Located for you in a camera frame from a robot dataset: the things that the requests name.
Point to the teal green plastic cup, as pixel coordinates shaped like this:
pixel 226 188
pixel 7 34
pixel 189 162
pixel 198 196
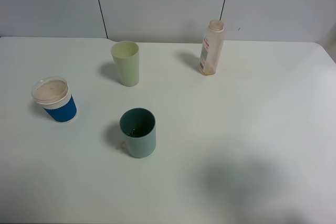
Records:
pixel 139 127

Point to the blue paper cup with lid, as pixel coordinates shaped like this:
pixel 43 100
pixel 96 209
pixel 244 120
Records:
pixel 54 96

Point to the clear plastic drink bottle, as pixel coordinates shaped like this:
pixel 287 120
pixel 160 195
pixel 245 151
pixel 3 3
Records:
pixel 212 44

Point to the pale yellow-green plastic cup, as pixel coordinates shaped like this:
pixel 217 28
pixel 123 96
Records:
pixel 126 56

